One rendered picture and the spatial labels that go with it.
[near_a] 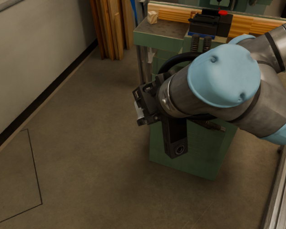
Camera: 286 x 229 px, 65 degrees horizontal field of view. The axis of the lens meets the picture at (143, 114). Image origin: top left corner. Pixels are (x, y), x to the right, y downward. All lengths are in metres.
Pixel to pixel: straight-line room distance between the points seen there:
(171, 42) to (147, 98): 0.53
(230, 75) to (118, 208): 1.23
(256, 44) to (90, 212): 1.24
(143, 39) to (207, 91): 0.73
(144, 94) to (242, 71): 0.22
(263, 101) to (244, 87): 0.05
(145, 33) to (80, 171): 1.00
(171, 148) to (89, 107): 1.57
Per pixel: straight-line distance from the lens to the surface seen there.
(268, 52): 0.44
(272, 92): 0.35
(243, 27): 0.98
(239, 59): 0.29
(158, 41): 0.97
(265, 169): 1.74
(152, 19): 1.05
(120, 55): 2.49
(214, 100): 0.28
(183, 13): 1.07
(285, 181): 1.46
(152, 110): 0.45
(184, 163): 1.47
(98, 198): 1.47
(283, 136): 0.37
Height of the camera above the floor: 1.31
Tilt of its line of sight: 45 degrees down
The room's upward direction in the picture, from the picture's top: straight up
